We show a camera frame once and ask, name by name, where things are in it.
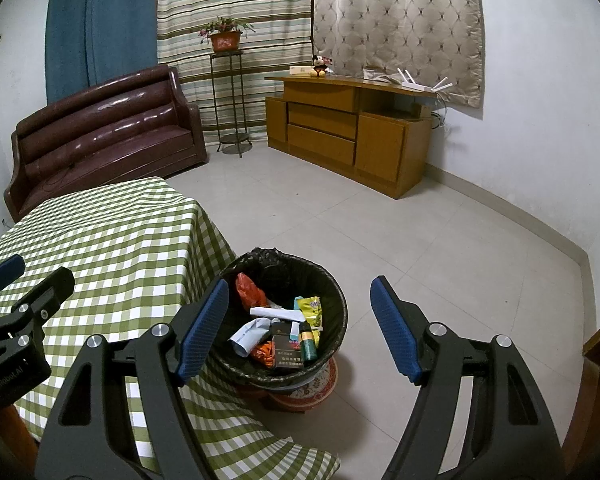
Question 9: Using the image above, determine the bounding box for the wooden cabinet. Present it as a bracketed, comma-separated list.
[265, 75, 437, 200]

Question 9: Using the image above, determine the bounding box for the blue curtain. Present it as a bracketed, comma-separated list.
[45, 0, 158, 103]

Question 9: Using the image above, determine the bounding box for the teal white tube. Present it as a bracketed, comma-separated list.
[289, 296, 304, 344]

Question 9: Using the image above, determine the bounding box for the potted plant terracotta pot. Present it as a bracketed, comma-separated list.
[198, 16, 256, 53]

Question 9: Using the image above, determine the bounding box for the dark cigarette pack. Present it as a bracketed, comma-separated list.
[270, 322, 303, 370]

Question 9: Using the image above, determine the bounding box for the red patterned basin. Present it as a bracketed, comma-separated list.
[268, 358, 339, 413]

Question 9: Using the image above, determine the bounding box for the striped curtain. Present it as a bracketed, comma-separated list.
[157, 0, 312, 143]

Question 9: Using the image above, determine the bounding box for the white wifi router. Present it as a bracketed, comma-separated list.
[363, 66, 454, 94]

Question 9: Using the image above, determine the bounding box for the light blue sachet packet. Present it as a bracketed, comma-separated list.
[228, 318, 272, 358]

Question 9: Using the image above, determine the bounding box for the green checkered tablecloth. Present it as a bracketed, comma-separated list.
[0, 178, 340, 479]

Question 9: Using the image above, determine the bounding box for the mickey mouse toy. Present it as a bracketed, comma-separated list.
[312, 54, 332, 77]

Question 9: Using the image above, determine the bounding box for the green bottle yellow label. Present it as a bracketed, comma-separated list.
[299, 321, 317, 363]

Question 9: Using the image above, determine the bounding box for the black metal plant stand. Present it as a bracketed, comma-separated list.
[209, 48, 252, 158]

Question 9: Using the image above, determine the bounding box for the red plastic bag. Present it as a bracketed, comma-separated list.
[235, 272, 268, 309]

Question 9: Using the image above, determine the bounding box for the beige quilted curtain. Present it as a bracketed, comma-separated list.
[313, 0, 484, 108]

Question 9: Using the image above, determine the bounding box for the yellow wrapper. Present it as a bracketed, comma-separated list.
[297, 296, 323, 347]

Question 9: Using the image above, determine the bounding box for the small box on cabinet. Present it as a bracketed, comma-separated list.
[288, 65, 315, 77]

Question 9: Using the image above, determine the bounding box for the dark brown leather sofa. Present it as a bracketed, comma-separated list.
[4, 64, 209, 221]

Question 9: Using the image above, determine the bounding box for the white milk powder box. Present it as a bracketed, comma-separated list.
[249, 307, 296, 322]

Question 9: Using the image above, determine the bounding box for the black trash bin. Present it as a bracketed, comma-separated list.
[206, 246, 349, 392]

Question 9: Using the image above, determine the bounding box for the wooden furniture at edge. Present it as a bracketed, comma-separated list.
[562, 328, 600, 479]

